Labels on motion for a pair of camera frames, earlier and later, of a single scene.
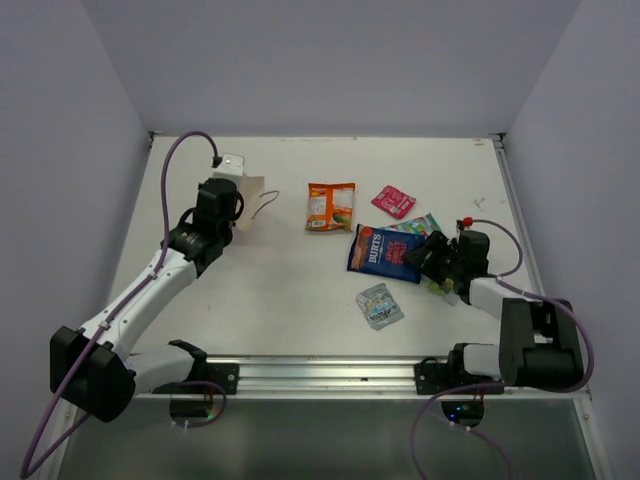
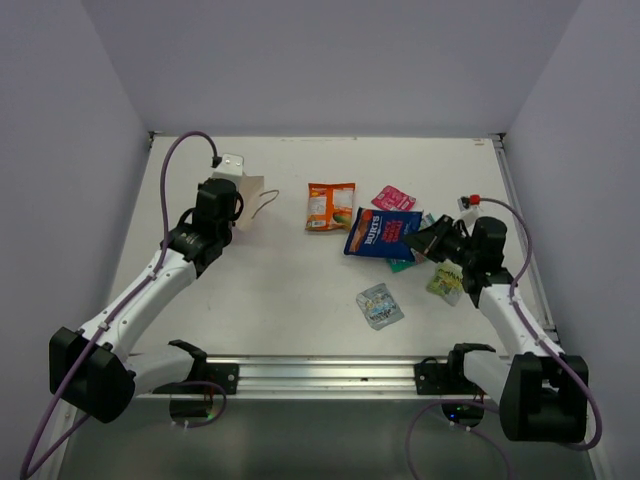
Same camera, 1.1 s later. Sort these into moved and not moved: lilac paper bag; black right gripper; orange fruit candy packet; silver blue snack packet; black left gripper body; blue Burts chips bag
Moved: black right gripper; blue Burts chips bag
Not moved: lilac paper bag; black left gripper body; orange fruit candy packet; silver blue snack packet
